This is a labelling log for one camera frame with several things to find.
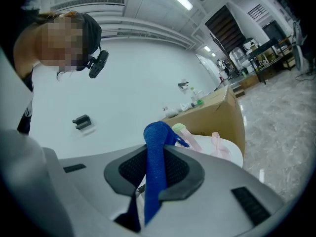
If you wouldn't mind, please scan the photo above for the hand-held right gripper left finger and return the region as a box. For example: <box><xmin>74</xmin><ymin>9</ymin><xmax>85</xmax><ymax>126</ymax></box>
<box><xmin>41</xmin><ymin>144</ymin><xmax>149</xmax><ymax>235</ymax></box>

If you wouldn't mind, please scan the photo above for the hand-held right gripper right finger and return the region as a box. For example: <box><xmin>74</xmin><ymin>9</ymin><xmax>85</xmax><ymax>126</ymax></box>
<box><xmin>145</xmin><ymin>144</ymin><xmax>296</xmax><ymax>237</ymax></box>

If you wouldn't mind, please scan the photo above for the blue microfibre cloth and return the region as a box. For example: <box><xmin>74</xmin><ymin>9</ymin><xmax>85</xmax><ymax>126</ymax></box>
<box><xmin>143</xmin><ymin>120</ymin><xmax>191</xmax><ymax>226</ymax></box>

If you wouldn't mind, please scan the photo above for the white toilet with hinged lid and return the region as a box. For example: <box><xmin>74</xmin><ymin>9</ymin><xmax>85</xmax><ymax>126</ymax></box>
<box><xmin>190</xmin><ymin>135</ymin><xmax>244</xmax><ymax>167</ymax></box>

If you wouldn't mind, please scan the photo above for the pink bottle cream cap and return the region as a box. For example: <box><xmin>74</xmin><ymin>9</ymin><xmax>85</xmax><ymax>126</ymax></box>
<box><xmin>171</xmin><ymin>123</ymin><xmax>196</xmax><ymax>149</ymax></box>

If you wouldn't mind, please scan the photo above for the large brown cardboard box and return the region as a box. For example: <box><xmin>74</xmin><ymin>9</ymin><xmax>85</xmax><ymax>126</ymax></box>
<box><xmin>161</xmin><ymin>85</ymin><xmax>246</xmax><ymax>157</ymax></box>

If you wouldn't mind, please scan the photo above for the person's black shirt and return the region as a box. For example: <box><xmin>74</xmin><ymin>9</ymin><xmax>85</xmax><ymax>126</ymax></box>
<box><xmin>16</xmin><ymin>67</ymin><xmax>34</xmax><ymax>135</ymax></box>

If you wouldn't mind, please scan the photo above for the white spray gun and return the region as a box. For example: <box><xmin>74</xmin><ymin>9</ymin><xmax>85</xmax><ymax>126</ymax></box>
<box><xmin>179</xmin><ymin>101</ymin><xmax>198</xmax><ymax>112</ymax></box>

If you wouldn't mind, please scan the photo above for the white plush toy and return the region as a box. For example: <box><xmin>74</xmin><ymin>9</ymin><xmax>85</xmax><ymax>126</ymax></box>
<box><xmin>162</xmin><ymin>105</ymin><xmax>178</xmax><ymax>118</ymax></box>

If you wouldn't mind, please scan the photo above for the white bottle green cap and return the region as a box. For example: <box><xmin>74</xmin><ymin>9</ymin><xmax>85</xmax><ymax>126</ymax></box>
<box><xmin>190</xmin><ymin>86</ymin><xmax>204</xmax><ymax>106</ymax></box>

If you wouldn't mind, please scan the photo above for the wooden step platform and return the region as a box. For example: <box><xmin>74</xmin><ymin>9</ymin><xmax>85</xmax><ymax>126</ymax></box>
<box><xmin>232</xmin><ymin>74</ymin><xmax>260</xmax><ymax>98</ymax></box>

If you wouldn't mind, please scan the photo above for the person's head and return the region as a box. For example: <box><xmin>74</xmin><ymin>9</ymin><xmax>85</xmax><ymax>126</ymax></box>
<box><xmin>13</xmin><ymin>11</ymin><xmax>89</xmax><ymax>80</ymax></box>

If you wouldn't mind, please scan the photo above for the black metal table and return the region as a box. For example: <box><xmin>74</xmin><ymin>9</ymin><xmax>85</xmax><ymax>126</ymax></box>
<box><xmin>246</xmin><ymin>37</ymin><xmax>297</xmax><ymax>85</ymax></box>

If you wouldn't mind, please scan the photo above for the standing fan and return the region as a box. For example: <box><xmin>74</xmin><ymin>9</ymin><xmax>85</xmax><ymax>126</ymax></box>
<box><xmin>292</xmin><ymin>21</ymin><xmax>309</xmax><ymax>71</ymax></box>

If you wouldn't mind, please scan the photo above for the dark wooden staircase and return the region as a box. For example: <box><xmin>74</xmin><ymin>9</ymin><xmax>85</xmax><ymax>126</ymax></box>
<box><xmin>204</xmin><ymin>5</ymin><xmax>245</xmax><ymax>56</ymax></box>

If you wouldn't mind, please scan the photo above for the pale pink cloth strap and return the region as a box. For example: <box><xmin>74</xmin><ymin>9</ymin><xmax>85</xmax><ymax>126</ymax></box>
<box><xmin>182</xmin><ymin>129</ymin><xmax>233</xmax><ymax>161</ymax></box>

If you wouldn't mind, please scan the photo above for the black wall shelf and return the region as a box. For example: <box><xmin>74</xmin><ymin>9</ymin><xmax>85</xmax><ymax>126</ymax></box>
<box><xmin>72</xmin><ymin>114</ymin><xmax>92</xmax><ymax>130</ymax></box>

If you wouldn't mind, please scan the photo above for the black head-mounted camera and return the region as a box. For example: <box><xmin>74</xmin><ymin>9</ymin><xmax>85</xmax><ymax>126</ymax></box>
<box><xmin>88</xmin><ymin>49</ymin><xmax>109</xmax><ymax>79</ymax></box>

